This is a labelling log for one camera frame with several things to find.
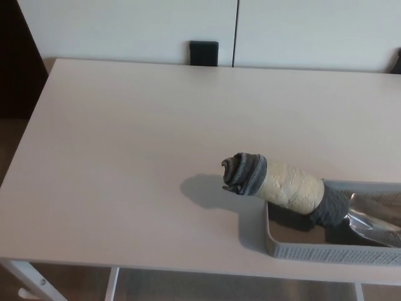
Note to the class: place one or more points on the white desk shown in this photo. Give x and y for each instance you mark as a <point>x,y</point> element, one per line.
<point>109,141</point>

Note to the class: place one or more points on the white cabinet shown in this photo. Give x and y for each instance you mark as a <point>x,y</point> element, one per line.
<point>125,25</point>

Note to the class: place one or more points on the grey perforated plastic basket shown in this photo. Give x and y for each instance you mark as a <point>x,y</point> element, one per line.
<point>313,255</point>

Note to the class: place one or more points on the dark brown door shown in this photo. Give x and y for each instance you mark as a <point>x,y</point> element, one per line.
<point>15,62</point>

